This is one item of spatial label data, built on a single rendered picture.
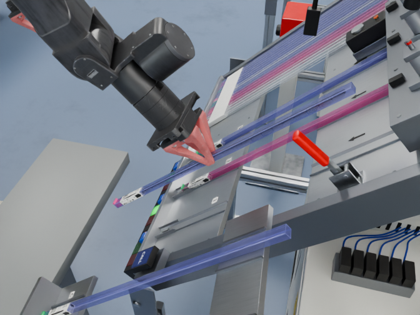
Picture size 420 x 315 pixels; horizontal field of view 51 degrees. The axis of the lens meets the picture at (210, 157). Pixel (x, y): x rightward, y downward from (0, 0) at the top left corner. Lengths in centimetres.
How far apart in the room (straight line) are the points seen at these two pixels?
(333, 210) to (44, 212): 78
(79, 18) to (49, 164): 76
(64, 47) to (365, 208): 43
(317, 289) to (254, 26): 246
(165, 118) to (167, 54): 10
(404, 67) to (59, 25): 44
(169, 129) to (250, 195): 134
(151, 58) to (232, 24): 265
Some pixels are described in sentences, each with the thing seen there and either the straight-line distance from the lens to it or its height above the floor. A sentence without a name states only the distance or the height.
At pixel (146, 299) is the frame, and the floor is 72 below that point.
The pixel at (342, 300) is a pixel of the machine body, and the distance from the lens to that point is 98.
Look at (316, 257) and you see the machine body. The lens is 102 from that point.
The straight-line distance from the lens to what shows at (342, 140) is 69.
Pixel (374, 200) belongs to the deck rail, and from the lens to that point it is 58.
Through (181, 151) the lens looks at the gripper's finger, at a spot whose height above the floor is 99.
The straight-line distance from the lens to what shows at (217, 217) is 78.
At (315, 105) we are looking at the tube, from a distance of 59.
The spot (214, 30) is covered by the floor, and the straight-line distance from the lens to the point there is 315.
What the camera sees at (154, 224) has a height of 73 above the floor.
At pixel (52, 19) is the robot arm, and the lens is 58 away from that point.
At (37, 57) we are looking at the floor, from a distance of 304.
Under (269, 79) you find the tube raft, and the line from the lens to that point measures 105.
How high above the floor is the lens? 145
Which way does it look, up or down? 44 degrees down
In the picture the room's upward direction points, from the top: straight up
